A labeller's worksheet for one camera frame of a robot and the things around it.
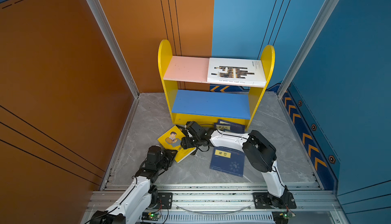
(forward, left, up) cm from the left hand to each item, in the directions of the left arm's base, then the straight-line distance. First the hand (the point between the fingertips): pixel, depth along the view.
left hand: (178, 150), depth 86 cm
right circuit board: (-30, -51, -4) cm, 59 cm away
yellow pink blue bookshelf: (+31, -6, +11) cm, 33 cm away
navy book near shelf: (+16, -28, 0) cm, 33 cm away
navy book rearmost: (+21, -31, -1) cm, 38 cm away
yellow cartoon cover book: (+7, +5, -1) cm, 9 cm away
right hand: (+4, -3, -1) cm, 5 cm away
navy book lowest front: (-4, -29, -4) cm, 29 cm away
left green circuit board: (-30, +10, -6) cm, 32 cm away
